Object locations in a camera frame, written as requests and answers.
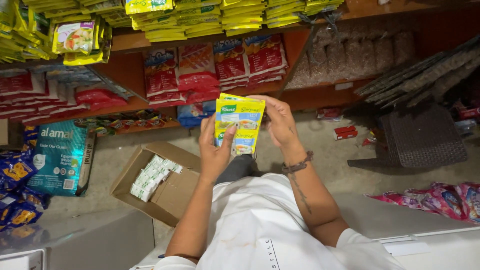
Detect person's right hand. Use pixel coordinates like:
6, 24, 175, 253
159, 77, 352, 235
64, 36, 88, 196
247, 95, 301, 151

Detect person's left hand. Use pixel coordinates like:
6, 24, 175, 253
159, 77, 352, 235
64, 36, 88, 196
198, 116, 238, 185

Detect yellow seasoning packet strip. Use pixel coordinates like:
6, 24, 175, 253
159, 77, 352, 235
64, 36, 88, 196
214, 92, 266, 155

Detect person's grey trousers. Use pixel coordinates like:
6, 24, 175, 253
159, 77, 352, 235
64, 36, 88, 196
215, 154, 260, 185

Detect red packet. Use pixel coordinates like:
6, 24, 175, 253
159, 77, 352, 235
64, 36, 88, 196
316, 107, 343, 122

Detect blue plastic bag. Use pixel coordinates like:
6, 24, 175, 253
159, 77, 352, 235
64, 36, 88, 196
176, 100, 217, 129

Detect open brown cardboard box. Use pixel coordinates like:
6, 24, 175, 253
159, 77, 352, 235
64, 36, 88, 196
109, 141, 202, 228

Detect small red box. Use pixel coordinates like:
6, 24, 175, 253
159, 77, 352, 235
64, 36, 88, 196
333, 125, 358, 141

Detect row of small white-green packets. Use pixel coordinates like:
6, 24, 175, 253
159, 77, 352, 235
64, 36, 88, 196
129, 154, 184, 203

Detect person's white shirt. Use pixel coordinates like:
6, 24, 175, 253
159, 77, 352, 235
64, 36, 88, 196
129, 172, 406, 270

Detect small red wrapper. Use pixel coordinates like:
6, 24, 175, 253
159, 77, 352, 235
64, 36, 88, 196
361, 129, 379, 147

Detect wooden shelf with packaged goods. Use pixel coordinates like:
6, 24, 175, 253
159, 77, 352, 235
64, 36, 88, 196
0, 0, 480, 137

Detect dark wicker chair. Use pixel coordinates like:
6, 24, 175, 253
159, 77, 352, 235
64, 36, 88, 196
347, 104, 469, 169

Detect stack of dark grain packets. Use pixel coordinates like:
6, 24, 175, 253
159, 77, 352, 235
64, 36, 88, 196
354, 35, 480, 110

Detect teal bean sack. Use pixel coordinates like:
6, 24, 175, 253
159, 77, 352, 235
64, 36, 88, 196
25, 120, 97, 197

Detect white chest freezer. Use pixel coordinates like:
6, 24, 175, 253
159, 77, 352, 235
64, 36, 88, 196
333, 192, 480, 270

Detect heap of pink packets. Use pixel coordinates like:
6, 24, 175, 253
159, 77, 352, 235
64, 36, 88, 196
364, 182, 480, 226

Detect heap of blue snack packets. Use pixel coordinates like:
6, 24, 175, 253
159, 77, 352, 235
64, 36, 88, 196
0, 125, 51, 232

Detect dark beaded bracelet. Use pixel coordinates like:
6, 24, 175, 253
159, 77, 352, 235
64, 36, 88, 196
281, 151, 314, 175

